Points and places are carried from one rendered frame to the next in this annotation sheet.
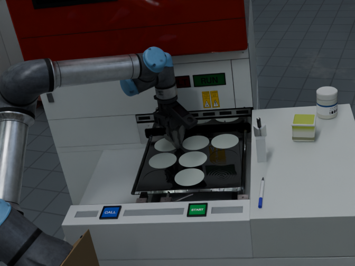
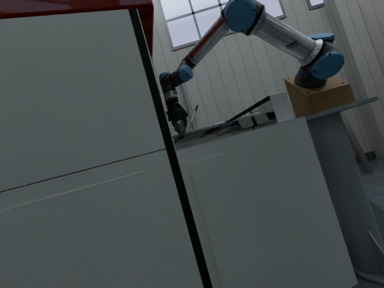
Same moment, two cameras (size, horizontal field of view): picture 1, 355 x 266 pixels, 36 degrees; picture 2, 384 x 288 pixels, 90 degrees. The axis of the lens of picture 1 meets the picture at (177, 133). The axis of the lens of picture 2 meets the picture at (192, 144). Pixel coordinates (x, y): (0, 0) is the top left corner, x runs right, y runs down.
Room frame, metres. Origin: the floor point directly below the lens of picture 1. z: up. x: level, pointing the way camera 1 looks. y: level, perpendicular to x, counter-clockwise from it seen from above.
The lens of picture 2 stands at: (2.12, 0.98, 0.78)
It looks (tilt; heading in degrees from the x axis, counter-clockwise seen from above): 4 degrees up; 244
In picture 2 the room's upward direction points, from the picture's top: 16 degrees counter-clockwise
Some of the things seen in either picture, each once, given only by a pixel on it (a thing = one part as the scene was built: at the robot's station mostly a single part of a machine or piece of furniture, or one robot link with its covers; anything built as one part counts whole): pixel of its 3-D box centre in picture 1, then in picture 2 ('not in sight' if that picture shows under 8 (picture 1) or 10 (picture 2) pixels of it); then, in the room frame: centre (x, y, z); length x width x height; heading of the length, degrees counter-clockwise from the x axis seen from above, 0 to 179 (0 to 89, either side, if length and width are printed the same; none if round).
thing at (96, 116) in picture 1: (145, 102); (151, 115); (1.86, 0.10, 1.02); 0.81 x 0.03 x 0.40; 78
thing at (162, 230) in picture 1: (158, 230); (252, 120); (1.25, 0.10, 0.89); 0.55 x 0.09 x 0.14; 78
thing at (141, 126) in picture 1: (194, 130); not in sight; (1.80, -0.07, 0.89); 0.44 x 0.02 x 0.10; 78
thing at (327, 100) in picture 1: (326, 102); not in sight; (1.64, -0.53, 1.01); 0.07 x 0.07 x 0.10
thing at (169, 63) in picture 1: (161, 70); (167, 83); (1.69, 0.02, 1.21); 0.09 x 0.08 x 0.11; 123
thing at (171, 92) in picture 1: (165, 91); (171, 96); (1.69, 0.02, 1.13); 0.08 x 0.08 x 0.05
